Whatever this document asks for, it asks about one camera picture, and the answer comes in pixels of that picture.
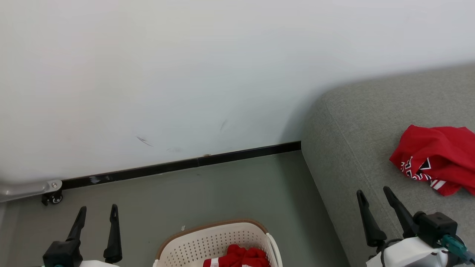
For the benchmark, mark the red jersey with letter print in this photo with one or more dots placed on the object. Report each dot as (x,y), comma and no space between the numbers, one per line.
(438,152)

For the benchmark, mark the cream perforated laundry basket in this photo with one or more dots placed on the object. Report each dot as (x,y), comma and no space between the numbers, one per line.
(193,248)

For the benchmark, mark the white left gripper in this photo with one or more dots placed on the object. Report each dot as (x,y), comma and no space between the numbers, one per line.
(98,264)

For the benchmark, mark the silver metal frame bar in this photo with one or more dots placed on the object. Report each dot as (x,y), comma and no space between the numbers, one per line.
(22,190)

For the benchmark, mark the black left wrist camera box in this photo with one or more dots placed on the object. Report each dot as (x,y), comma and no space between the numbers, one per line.
(63,254)

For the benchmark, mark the small black caster wheel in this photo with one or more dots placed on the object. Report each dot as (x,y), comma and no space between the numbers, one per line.
(53,199)

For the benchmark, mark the red garment with white trim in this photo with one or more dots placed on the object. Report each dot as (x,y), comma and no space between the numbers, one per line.
(241,256)

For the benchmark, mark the black wall baseboard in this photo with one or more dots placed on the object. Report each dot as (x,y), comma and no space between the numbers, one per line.
(178,165)

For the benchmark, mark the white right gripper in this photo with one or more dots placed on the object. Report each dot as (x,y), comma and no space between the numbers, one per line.
(412,254)

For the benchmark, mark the grey fabric sofa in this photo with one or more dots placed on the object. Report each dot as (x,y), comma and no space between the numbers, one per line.
(363,148)

